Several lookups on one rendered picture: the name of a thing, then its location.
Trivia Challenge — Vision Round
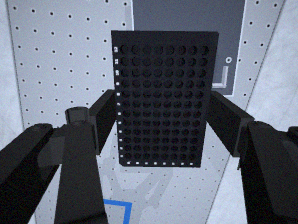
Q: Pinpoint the grey flat rectangular plate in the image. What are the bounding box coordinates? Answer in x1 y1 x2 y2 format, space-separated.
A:
4 0 287 224

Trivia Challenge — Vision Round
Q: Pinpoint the blue tape outline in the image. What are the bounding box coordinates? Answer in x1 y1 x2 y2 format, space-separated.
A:
103 199 132 224

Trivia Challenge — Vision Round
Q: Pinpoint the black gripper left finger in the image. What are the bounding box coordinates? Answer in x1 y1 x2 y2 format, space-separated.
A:
0 89 116 224

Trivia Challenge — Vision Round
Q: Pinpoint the black well plate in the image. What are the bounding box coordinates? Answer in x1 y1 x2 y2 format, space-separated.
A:
111 30 219 168

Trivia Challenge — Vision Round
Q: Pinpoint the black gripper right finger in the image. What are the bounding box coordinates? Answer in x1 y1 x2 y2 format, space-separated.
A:
207 91 298 224

